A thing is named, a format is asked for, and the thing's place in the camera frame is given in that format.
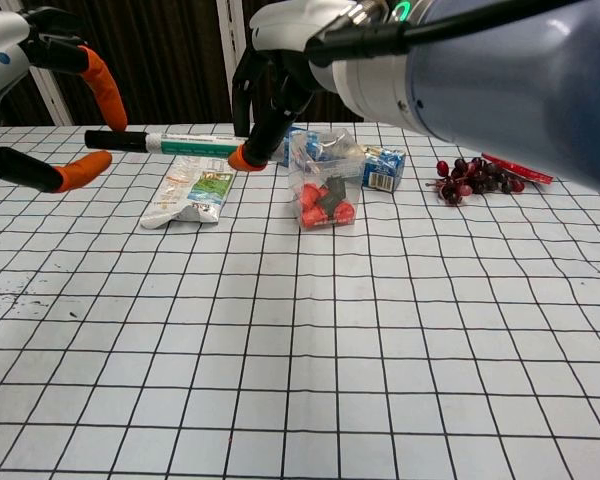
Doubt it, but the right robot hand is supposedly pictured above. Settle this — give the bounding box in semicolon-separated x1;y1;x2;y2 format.
227;0;361;174

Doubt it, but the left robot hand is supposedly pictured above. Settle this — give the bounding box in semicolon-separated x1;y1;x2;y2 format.
0;7;129;194

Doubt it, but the black marker cap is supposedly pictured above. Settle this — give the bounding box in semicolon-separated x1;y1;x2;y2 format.
84;129;149;153

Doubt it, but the white green marker body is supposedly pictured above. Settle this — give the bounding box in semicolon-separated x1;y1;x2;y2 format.
144;132;244;160

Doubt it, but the blue cookie box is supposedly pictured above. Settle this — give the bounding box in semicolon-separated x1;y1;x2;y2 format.
279;124;407;193

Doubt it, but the clear box with red sweets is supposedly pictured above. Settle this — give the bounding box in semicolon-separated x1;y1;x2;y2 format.
287;128;367;231

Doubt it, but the white green snack packet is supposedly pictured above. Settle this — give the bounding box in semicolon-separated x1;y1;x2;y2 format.
138;154;236;230

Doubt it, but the red grape bunch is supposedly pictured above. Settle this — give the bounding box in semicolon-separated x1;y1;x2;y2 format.
426;156;526;206

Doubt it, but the blue red snack bag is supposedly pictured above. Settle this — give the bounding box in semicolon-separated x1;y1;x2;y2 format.
481;151;554;185

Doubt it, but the white checked tablecloth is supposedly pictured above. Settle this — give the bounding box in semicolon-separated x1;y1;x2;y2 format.
0;121;600;480

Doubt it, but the white metal partition post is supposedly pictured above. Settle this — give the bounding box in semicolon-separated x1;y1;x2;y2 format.
217;0;252;126
29;64;75;126

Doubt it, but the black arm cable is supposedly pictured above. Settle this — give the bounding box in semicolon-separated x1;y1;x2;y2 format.
304;0;600;69

